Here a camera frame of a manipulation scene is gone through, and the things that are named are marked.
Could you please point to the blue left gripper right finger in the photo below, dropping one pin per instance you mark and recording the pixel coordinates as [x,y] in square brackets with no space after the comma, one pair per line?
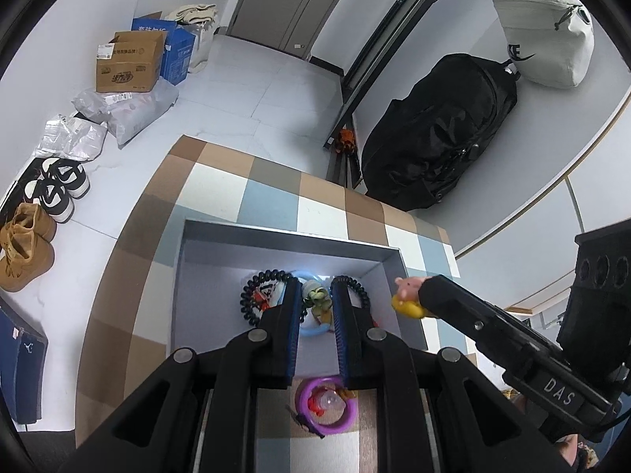
[350,309]

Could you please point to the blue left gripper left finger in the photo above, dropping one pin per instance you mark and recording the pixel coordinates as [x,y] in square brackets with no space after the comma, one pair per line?
[285,334]

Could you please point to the small green frog charm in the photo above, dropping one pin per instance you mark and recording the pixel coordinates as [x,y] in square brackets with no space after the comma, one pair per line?
[318,301]

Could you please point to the pink pig charm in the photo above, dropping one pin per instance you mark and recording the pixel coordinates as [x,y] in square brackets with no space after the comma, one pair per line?
[406,300]

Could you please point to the white round badge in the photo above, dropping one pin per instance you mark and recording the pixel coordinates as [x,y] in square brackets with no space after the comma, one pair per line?
[268,295]

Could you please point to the red pink clear charm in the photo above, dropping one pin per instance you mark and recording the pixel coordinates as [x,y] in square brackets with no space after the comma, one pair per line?
[324,400]

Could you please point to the person's right hand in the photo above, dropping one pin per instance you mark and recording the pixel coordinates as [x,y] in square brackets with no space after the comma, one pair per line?
[579,455]

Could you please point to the grey open shoe box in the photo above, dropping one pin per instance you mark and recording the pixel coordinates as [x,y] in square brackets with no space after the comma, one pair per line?
[217,270]

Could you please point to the checkered table cloth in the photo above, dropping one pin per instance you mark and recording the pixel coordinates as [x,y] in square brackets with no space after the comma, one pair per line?
[126,337]

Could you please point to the orange black tool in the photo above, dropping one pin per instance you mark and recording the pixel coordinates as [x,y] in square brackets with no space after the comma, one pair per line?
[345,142]

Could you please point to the black large backpack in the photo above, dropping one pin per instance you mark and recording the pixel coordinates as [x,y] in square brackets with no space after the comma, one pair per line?
[425,142]

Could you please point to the black white sneaker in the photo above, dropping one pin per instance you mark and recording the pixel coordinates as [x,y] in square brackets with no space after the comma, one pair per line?
[70,173]
[52,196]

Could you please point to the navy shoe box lid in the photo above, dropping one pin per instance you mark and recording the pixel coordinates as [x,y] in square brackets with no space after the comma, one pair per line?
[23,351]

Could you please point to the tan suede boot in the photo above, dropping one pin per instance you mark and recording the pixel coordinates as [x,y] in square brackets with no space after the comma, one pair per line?
[26,257]
[29,217]

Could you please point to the grey plastic parcel bag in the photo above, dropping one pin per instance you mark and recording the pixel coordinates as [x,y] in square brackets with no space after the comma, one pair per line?
[126,114]

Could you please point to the silver plastic bag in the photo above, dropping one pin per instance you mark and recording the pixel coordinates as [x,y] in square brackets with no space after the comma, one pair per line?
[72,138]

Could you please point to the blue cardboard box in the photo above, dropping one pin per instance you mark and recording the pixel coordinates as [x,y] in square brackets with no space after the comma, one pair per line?
[179,44]

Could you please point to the brown cardboard box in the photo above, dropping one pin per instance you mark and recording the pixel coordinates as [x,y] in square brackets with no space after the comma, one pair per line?
[130,62]

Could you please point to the white bag with clothes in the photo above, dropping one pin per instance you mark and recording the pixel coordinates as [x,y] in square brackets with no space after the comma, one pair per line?
[201,21]

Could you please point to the grey door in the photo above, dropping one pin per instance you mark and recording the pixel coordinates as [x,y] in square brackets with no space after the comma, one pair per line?
[289,26]

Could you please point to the white canvas bag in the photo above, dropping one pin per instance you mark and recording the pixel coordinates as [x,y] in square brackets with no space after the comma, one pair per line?
[550,42]

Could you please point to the black metal rack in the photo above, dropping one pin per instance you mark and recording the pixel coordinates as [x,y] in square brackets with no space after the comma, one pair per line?
[383,43]

